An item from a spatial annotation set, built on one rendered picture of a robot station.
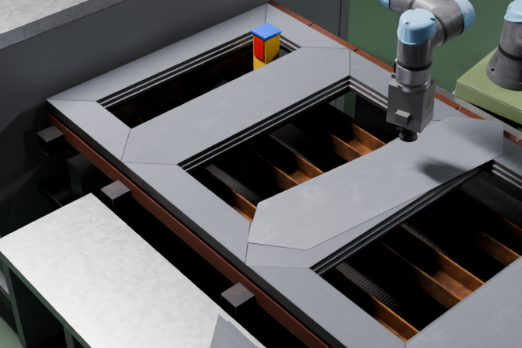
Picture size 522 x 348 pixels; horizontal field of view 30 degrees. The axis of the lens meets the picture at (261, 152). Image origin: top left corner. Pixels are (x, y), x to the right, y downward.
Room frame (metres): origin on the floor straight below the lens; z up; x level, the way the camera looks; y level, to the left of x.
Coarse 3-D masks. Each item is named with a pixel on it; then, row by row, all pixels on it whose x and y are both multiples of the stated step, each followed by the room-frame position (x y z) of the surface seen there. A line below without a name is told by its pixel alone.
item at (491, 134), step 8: (456, 120) 1.91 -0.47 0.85; (464, 120) 1.91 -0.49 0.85; (472, 120) 1.91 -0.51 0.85; (480, 120) 1.91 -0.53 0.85; (472, 128) 1.88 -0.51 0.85; (480, 128) 1.88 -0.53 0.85; (488, 128) 1.88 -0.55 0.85; (496, 128) 1.88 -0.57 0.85; (480, 136) 1.84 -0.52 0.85; (488, 136) 1.84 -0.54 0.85; (496, 136) 1.84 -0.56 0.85; (496, 144) 1.81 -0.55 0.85
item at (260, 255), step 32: (192, 64) 2.19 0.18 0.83; (128, 96) 2.05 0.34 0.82; (320, 96) 2.04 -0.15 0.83; (384, 96) 2.02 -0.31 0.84; (256, 128) 1.90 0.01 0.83; (192, 160) 1.77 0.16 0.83; (448, 192) 1.67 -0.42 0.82; (192, 224) 1.56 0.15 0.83; (384, 224) 1.55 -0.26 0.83; (224, 256) 1.47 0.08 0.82; (256, 256) 1.44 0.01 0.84; (288, 256) 1.44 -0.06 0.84; (320, 256) 1.44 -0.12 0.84
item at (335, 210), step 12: (312, 180) 1.68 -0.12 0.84; (300, 192) 1.64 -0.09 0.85; (312, 192) 1.64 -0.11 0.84; (324, 192) 1.64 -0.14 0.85; (312, 204) 1.60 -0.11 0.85; (324, 204) 1.60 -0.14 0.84; (336, 204) 1.60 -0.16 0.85; (348, 204) 1.60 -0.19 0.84; (324, 216) 1.56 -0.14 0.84; (336, 216) 1.56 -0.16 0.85; (348, 216) 1.56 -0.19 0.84; (360, 216) 1.56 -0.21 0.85; (336, 228) 1.52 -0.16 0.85; (348, 228) 1.52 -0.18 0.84
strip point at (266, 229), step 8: (256, 208) 1.59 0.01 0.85; (264, 208) 1.59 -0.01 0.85; (256, 216) 1.56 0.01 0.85; (264, 216) 1.56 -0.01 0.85; (272, 216) 1.56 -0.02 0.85; (256, 224) 1.54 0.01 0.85; (264, 224) 1.54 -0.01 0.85; (272, 224) 1.54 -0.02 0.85; (280, 224) 1.54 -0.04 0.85; (256, 232) 1.51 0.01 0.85; (264, 232) 1.51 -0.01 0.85; (272, 232) 1.51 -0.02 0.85; (280, 232) 1.51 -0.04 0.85; (288, 232) 1.51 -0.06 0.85; (248, 240) 1.49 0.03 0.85; (256, 240) 1.49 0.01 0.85; (264, 240) 1.49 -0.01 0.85; (272, 240) 1.49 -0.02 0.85; (280, 240) 1.49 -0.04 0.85; (288, 240) 1.49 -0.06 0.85; (296, 240) 1.49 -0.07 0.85; (296, 248) 1.47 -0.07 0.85; (304, 248) 1.47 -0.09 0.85
